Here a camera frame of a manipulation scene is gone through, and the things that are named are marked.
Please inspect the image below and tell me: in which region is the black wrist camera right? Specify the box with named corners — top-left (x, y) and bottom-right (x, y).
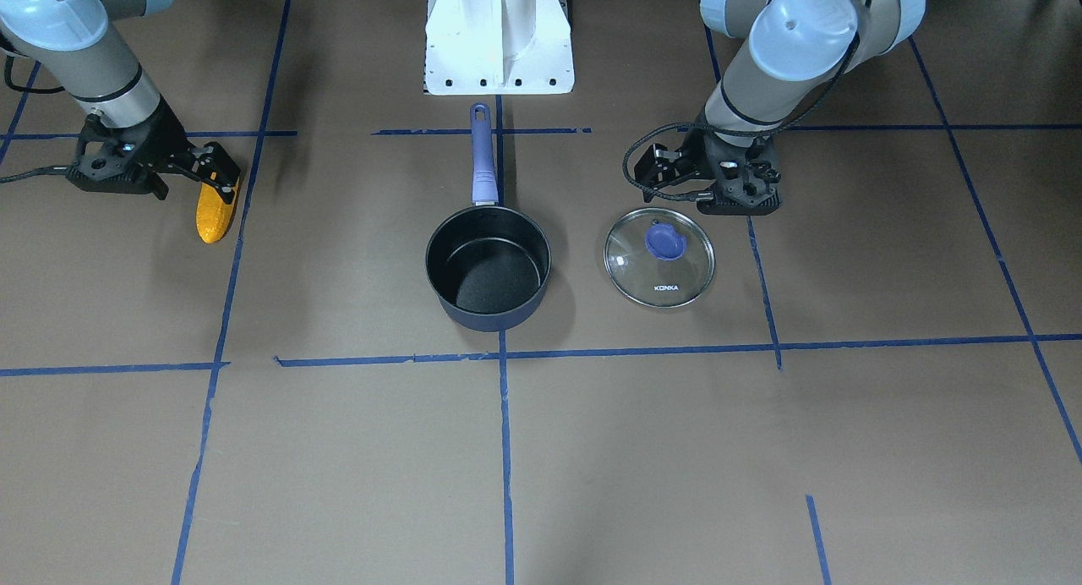
top-left (64, 139), bottom-right (151, 195)

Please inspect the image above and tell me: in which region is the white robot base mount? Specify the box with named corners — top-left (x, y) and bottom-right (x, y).
top-left (423, 0), bottom-right (576, 96)

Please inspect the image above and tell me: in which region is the glass pot lid blue knob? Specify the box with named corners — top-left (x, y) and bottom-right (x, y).
top-left (603, 207), bottom-right (716, 309)

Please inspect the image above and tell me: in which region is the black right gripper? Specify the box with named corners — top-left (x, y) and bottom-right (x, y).
top-left (78, 99), bottom-right (241, 201)

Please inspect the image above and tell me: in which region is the yellow corn cob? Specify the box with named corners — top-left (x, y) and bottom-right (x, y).
top-left (194, 174), bottom-right (241, 243)

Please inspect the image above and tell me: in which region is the dark blue saucepan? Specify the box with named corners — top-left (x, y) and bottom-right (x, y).
top-left (424, 102), bottom-right (551, 332)

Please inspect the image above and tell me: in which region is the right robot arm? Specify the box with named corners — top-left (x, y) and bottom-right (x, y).
top-left (1, 0), bottom-right (240, 205)

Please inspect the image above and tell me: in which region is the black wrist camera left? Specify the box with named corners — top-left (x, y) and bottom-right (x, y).
top-left (696, 180), bottom-right (784, 216)

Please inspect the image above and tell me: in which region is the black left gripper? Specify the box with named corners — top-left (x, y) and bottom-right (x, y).
top-left (634, 128), bottom-right (781, 201)

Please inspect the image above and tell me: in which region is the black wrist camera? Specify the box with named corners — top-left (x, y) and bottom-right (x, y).
top-left (696, 180), bottom-right (784, 216)
top-left (64, 139), bottom-right (151, 195)

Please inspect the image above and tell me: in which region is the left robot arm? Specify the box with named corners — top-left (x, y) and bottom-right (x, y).
top-left (625, 0), bottom-right (925, 215)

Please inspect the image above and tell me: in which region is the black braided cable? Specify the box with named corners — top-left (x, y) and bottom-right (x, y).
top-left (622, 0), bottom-right (878, 202)

